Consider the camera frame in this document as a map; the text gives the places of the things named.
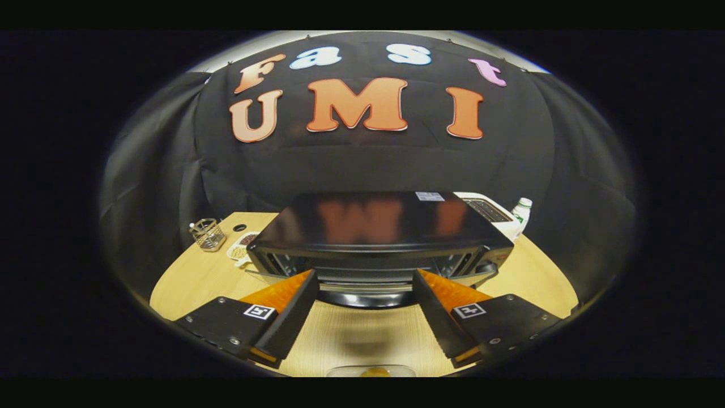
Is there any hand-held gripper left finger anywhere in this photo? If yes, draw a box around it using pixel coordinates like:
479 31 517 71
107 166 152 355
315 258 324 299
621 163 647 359
172 270 321 370

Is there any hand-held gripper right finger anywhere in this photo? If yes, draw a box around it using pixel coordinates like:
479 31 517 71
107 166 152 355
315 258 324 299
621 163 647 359
412 269 564 369

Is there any black toaster oven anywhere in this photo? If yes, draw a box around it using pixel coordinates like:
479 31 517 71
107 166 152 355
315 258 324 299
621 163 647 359
246 191 515 310

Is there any white pop-up toaster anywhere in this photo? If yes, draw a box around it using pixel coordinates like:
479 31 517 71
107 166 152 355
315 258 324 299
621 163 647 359
453 192 522 242

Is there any clear plastic plate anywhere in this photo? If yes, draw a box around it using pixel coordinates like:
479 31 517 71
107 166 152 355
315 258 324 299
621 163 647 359
326 364 417 378

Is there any small white snack dish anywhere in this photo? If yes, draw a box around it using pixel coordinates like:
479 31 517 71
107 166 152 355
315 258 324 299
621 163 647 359
227 231 261 267

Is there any white bottle with green label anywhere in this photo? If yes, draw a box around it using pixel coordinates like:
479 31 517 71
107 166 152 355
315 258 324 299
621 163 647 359
511 197 534 239

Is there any wire mesh basket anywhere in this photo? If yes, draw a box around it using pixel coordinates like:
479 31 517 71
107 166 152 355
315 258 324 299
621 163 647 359
189 218 227 252

